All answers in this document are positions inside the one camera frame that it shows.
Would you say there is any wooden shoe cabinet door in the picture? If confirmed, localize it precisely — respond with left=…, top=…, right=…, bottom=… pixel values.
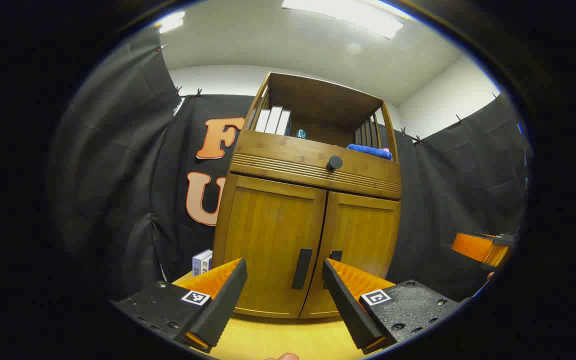
left=299, top=190, right=402, bottom=320
left=220, top=174, right=328, bottom=320

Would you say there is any white printed carton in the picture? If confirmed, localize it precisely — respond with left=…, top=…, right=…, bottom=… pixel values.
left=192, top=249, right=214, bottom=277

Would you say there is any wooden double-door shoe cabinet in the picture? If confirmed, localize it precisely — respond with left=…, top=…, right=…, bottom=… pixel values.
left=212, top=71, right=403, bottom=321

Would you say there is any wooden cabinet drawer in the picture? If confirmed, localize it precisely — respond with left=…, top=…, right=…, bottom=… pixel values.
left=229, top=130, right=403, bottom=201

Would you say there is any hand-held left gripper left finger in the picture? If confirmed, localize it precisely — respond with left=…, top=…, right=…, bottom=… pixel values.
left=110, top=257, right=249, bottom=354

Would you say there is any large ceiling light panel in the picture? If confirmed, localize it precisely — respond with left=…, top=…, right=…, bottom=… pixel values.
left=282, top=0, right=405, bottom=40

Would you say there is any blue folded towel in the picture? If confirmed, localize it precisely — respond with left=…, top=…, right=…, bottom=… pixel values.
left=346, top=144, right=394, bottom=162

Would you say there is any small ceiling light panel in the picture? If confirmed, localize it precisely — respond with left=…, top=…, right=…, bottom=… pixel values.
left=155, top=11, right=187, bottom=34

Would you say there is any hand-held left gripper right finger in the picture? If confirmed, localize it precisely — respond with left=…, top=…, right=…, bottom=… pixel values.
left=322, top=257, right=469, bottom=356

